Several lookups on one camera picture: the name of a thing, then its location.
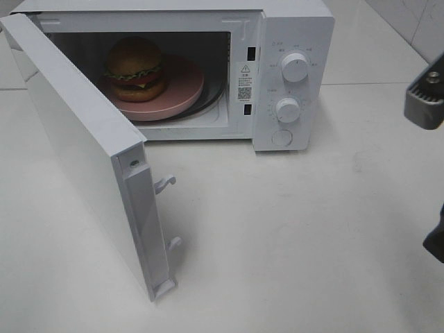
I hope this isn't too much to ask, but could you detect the round white door button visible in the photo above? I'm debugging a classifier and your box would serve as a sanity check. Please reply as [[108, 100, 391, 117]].
[[271, 130, 293, 146]]

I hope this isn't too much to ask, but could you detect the pink round plate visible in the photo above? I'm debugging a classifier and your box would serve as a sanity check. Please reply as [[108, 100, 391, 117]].
[[98, 54, 205, 121]]

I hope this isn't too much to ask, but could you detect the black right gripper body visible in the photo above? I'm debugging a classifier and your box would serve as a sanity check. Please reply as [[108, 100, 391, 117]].
[[422, 206, 444, 263]]

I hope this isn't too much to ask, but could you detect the lower white round knob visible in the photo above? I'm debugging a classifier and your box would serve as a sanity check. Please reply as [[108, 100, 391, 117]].
[[275, 97, 301, 123]]

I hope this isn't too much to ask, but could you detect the white microwave oven body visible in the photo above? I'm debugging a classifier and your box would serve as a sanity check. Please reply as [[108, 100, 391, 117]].
[[1, 1, 334, 151]]

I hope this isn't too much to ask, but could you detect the white microwave door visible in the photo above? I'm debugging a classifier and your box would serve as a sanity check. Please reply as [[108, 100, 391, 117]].
[[1, 14, 181, 300]]

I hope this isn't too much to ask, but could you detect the toy hamburger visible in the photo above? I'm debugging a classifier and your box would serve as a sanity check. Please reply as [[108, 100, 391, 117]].
[[104, 36, 167, 103]]

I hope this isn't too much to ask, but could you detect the white round knob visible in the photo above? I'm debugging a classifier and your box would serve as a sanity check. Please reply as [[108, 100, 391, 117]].
[[281, 51, 309, 83], [275, 97, 301, 123]]

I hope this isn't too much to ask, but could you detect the white warning label sticker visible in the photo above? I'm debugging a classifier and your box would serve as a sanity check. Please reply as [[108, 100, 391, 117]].
[[235, 62, 257, 102]]

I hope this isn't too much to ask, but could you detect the upper white round knob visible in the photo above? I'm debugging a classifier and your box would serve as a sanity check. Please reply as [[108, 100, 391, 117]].
[[281, 51, 309, 83]]

